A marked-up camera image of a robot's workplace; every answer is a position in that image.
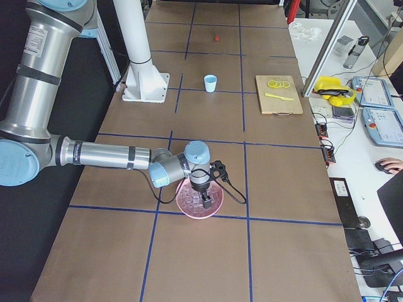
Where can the pink bowl of ice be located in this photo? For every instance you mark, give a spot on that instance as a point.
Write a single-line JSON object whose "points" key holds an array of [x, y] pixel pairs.
{"points": [[190, 202]]}

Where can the white power strip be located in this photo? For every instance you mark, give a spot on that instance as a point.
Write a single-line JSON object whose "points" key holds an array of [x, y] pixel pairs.
{"points": [[322, 110]]}

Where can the computer mouse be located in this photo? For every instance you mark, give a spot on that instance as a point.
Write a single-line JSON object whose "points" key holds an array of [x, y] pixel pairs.
{"points": [[382, 168]]}

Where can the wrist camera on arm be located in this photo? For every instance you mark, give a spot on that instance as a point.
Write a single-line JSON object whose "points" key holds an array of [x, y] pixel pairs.
{"points": [[218, 170]]}

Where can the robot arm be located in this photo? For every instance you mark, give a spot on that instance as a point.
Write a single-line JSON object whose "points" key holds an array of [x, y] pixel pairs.
{"points": [[82, 101]]}

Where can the water bottle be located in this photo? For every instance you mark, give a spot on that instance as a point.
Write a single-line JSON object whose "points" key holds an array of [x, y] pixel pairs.
{"points": [[355, 52]]}

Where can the teach pendant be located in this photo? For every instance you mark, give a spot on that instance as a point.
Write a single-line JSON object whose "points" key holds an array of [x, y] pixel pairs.
{"points": [[372, 92], [384, 126]]}

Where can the aluminium frame post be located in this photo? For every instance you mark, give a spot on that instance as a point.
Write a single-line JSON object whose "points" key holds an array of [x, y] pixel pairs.
{"points": [[340, 20]]}

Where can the yellow plastic knife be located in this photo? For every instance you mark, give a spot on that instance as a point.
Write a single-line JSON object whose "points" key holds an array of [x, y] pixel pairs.
{"points": [[278, 97]]}

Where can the person hand on mouse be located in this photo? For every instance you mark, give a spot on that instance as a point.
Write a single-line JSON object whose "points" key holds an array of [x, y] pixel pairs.
{"points": [[392, 163]]}

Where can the bamboo cutting board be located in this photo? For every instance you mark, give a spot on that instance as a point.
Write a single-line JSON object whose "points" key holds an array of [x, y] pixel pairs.
{"points": [[273, 106]]}

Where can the clear plastic bag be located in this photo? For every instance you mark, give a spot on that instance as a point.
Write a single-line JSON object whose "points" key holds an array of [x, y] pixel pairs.
{"points": [[300, 32]]}

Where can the light blue cup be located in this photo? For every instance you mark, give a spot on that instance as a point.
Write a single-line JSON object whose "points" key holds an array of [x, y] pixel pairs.
{"points": [[210, 82]]}

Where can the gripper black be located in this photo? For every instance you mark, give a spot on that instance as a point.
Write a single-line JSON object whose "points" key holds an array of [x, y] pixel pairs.
{"points": [[201, 188]]}

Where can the yellow bag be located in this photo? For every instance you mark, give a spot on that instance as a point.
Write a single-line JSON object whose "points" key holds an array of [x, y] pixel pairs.
{"points": [[331, 89]]}

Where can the teach pendant far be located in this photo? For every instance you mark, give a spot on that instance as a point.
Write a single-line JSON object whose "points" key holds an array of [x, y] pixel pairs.
{"points": [[372, 92]]}

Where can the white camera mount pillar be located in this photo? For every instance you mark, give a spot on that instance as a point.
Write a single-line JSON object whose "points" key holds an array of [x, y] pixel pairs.
{"points": [[144, 83]]}

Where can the teach pendant near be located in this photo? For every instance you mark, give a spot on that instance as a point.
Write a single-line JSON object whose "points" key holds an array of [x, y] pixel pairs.
{"points": [[384, 126]]}

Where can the seated person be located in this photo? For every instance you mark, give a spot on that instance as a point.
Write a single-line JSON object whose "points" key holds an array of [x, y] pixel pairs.
{"points": [[390, 196]]}

